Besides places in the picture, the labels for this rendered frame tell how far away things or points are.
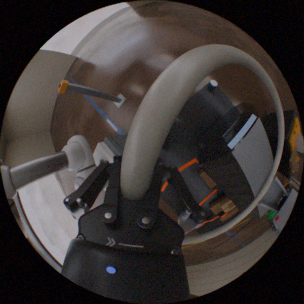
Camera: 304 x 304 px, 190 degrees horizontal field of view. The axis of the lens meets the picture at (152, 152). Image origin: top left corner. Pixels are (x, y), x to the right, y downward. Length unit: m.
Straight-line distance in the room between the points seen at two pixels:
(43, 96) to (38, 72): 1.55
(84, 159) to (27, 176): 0.37
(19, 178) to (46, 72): 5.77
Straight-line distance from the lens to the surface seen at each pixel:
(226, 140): 0.63
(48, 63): 6.07
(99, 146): 0.74
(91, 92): 1.34
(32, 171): 0.52
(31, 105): 6.60
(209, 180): 1.39
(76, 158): 0.57
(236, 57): 0.15
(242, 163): 0.66
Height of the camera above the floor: 1.33
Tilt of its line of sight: 67 degrees down
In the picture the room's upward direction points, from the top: 121 degrees counter-clockwise
